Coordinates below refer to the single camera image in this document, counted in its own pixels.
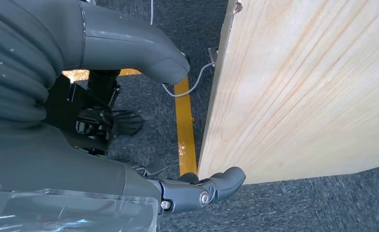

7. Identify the clear plastic sheet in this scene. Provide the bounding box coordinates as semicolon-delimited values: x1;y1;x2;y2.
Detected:
0;182;160;232

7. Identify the yellow floor tape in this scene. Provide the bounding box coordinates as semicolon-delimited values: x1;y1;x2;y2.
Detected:
63;69;198;176

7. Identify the thin white cable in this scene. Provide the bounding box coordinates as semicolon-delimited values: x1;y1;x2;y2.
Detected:
150;0;216;98

